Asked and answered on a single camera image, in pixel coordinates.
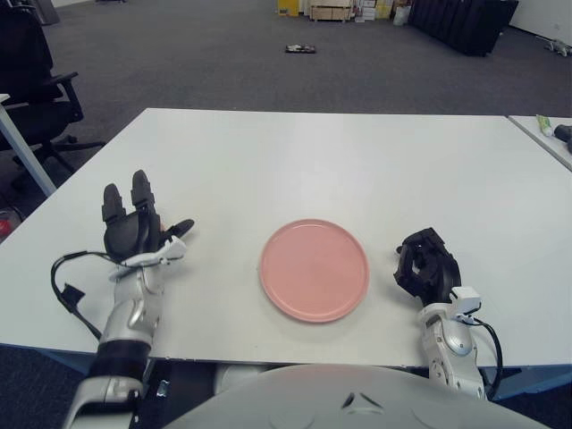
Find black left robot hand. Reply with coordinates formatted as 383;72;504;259
101;169;197;265

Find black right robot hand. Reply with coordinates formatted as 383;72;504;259
391;227;461;307

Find pink round plate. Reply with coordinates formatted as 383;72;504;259
258;218;372;324

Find red black object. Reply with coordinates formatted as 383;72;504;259
0;207;23;242

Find white desk leg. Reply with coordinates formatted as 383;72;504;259
0;93;58;198

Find grey robot torso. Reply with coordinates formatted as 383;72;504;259
167;364;542;429

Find black office chair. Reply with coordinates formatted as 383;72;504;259
0;8;106;189

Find black partition screen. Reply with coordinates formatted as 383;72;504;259
408;0;520;58

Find grey robot dog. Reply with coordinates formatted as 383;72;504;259
543;38;572;57

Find stacked white boxes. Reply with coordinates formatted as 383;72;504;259
357;0;381;21

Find wooden crate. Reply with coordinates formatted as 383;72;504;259
310;0;354;22

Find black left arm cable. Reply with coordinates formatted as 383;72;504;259
50;250;135;339

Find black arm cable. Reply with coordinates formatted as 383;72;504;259
50;250;135;339
464;316;504;399

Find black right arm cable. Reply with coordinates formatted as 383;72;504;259
464;316;504;399

